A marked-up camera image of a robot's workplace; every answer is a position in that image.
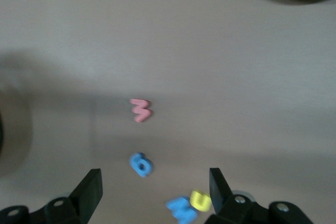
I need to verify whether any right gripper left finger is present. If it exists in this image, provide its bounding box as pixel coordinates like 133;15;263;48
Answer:
0;168;103;224

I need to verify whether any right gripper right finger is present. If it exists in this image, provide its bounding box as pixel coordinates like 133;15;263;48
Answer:
204;167;315;224

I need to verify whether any yellow foam letter u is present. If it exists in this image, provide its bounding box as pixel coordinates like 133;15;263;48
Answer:
189;189;213;213

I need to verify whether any pink foam letter w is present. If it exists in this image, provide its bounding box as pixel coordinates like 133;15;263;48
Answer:
129;98;153;124

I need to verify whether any blue foam capital M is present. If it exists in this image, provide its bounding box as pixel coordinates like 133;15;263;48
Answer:
165;195;199;224

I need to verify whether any blue foam letter g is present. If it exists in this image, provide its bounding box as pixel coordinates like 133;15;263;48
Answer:
129;152;153;178

